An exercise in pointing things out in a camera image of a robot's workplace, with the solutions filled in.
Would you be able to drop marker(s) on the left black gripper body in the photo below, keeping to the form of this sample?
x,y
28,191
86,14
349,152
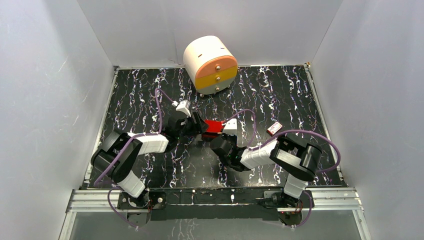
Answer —
x,y
193,124

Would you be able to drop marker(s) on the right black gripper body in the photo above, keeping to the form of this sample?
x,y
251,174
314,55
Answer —
x,y
232,139

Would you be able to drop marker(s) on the red paper box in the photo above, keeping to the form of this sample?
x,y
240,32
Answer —
x,y
214,129

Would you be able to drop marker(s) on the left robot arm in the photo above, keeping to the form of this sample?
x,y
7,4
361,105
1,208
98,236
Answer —
x,y
116,156

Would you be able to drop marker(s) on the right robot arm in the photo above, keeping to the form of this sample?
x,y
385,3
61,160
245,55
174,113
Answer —
x,y
297,156

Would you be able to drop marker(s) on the small red white card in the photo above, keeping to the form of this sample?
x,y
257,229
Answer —
x,y
274,128

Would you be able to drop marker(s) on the round three-drawer cabinet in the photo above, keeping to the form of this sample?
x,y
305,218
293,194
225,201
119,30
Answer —
x,y
210,65

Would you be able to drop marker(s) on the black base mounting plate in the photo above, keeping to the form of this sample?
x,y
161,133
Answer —
x,y
214,203

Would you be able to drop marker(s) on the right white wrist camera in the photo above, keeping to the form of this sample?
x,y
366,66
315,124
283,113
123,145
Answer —
x,y
230,127

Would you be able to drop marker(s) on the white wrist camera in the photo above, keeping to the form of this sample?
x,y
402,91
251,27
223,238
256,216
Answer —
x,y
182,106
230,127

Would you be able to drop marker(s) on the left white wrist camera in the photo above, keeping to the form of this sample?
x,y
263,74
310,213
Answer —
x,y
182,106

